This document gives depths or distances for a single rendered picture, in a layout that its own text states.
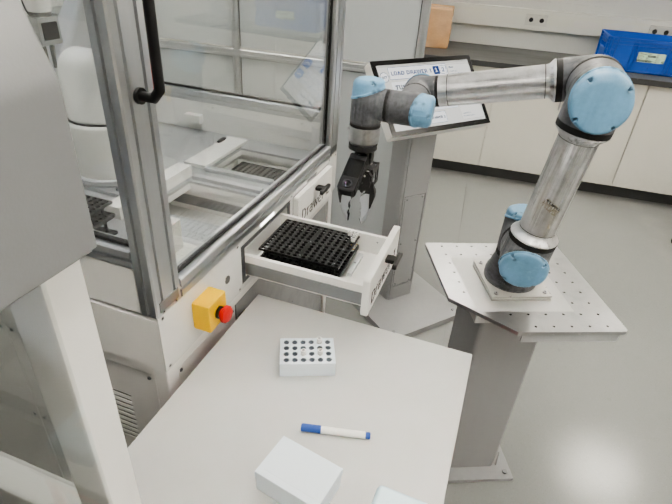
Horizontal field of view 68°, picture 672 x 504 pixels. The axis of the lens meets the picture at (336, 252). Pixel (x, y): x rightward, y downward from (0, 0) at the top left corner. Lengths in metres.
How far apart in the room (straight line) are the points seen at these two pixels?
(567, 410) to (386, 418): 1.37
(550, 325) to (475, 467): 0.75
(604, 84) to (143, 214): 0.88
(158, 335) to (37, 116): 0.73
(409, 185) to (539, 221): 1.11
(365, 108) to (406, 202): 1.16
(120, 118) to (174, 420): 0.59
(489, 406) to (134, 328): 1.15
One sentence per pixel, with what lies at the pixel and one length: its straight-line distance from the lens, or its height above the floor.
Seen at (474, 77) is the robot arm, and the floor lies 1.34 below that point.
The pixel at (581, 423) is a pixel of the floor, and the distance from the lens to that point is 2.35.
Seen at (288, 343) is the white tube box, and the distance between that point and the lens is 1.19.
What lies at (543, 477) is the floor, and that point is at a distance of 2.11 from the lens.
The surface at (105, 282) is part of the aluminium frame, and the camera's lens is 1.08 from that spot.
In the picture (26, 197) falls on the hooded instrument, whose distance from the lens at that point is 0.41.
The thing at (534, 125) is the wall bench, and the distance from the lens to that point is 4.17.
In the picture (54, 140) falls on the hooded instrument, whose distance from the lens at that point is 0.42.
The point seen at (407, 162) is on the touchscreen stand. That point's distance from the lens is 2.23.
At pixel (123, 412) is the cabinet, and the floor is 0.59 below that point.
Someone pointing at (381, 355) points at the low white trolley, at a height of 0.76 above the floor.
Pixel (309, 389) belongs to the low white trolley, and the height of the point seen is 0.76.
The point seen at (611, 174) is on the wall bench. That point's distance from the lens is 4.38.
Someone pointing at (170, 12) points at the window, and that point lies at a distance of 0.97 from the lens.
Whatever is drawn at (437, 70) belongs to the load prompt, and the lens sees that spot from 2.24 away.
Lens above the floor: 1.60
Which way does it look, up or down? 32 degrees down
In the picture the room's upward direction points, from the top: 4 degrees clockwise
